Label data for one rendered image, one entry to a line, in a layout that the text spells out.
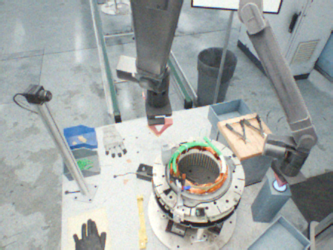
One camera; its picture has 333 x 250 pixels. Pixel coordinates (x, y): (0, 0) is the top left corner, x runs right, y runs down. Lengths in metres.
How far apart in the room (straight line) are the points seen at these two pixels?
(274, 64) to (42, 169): 2.11
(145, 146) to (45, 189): 1.19
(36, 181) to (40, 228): 0.42
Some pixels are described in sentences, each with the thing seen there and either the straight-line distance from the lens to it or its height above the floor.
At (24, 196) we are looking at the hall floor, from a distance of 2.35.
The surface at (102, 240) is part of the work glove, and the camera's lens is 1.12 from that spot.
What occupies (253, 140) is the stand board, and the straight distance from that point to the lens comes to 1.05.
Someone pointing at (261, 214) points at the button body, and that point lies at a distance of 1.12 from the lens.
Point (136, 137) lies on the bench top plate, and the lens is 1.38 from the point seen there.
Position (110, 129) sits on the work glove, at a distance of 1.43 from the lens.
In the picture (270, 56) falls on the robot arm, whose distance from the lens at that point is 0.70.
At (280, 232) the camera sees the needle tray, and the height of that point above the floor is 1.02.
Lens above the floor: 1.83
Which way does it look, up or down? 47 degrees down
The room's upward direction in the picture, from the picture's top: straight up
